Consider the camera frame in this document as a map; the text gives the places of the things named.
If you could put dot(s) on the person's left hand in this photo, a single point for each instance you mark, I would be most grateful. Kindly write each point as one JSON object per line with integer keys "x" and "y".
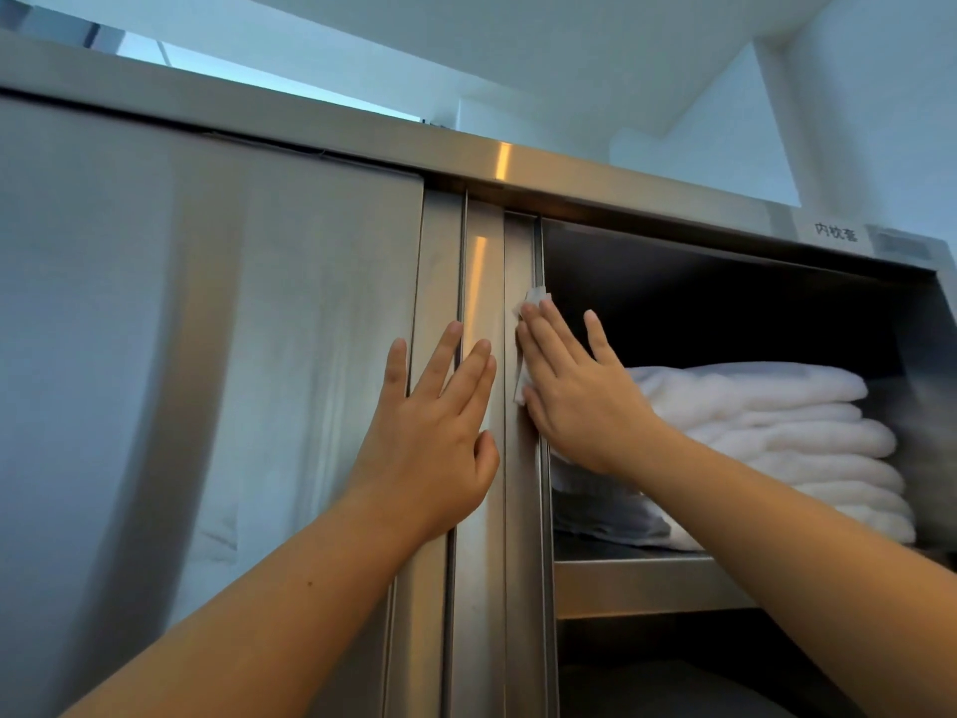
{"x": 419, "y": 463}

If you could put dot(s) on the person's right hand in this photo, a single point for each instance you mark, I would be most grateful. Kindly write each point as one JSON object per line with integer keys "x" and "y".
{"x": 591, "y": 418}

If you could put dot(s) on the white wet wipe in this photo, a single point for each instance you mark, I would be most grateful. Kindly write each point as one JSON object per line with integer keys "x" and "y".
{"x": 532, "y": 297}

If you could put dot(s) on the stainless steel cabinet door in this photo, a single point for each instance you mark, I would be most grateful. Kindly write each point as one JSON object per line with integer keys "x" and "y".
{"x": 482, "y": 590}
{"x": 187, "y": 366}

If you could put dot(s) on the person's left forearm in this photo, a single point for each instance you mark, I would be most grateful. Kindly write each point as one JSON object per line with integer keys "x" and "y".
{"x": 262, "y": 628}

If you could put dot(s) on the person's right forearm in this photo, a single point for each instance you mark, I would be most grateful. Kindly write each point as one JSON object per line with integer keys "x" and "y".
{"x": 807, "y": 575}

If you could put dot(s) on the stack of white folded towels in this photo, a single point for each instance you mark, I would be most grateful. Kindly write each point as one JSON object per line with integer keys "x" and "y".
{"x": 785, "y": 433}

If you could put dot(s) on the white shelf label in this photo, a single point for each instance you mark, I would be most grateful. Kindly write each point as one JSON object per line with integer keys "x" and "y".
{"x": 836, "y": 231}

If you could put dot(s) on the grey shelf label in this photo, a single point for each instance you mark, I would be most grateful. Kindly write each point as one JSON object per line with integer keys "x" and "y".
{"x": 908, "y": 246}

